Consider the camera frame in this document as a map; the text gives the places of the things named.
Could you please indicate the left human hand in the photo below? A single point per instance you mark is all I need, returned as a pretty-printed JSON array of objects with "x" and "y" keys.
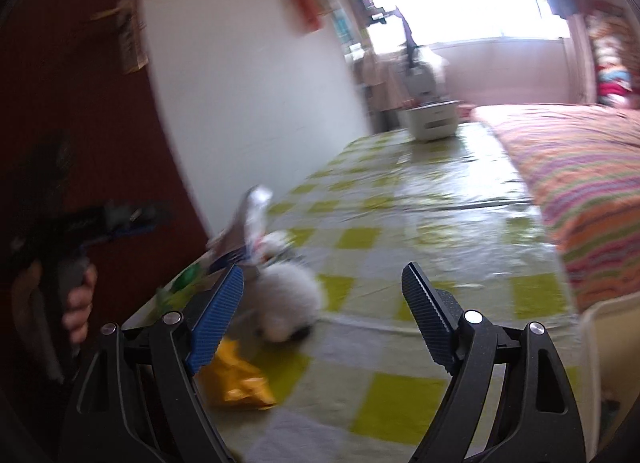
[{"x": 79, "y": 306}]

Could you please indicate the white plastic basket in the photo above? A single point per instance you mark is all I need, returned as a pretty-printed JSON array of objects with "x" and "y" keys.
[{"x": 431, "y": 122}]

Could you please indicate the striped pink bedspread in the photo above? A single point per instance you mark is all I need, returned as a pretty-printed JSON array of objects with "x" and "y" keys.
[{"x": 580, "y": 164}]

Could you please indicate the white fluffy plush toy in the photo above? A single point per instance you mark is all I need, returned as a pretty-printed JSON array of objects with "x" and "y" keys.
[{"x": 288, "y": 295}]

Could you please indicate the cream plastic trash bin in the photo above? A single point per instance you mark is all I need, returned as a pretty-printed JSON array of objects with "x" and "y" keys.
[{"x": 609, "y": 368}]

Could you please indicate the red hanging wall ornament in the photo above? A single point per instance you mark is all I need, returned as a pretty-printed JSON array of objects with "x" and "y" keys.
[{"x": 310, "y": 13}]

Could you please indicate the yellow snack bag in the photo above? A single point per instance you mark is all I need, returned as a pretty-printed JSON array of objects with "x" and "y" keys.
[{"x": 230, "y": 382}]

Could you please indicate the white drawer cabinet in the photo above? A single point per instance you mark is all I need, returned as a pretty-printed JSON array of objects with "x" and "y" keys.
[{"x": 426, "y": 81}]

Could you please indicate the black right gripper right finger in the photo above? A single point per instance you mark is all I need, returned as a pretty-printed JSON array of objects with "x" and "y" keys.
[{"x": 509, "y": 398}]

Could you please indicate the green yellow checkered tablecloth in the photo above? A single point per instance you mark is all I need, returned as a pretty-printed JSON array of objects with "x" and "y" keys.
[{"x": 363, "y": 387}]

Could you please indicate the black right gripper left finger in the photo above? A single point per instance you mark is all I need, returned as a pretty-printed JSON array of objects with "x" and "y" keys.
[{"x": 136, "y": 396}]

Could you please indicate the stack of folded blankets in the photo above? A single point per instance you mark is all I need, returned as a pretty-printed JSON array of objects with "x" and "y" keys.
[{"x": 615, "y": 51}]

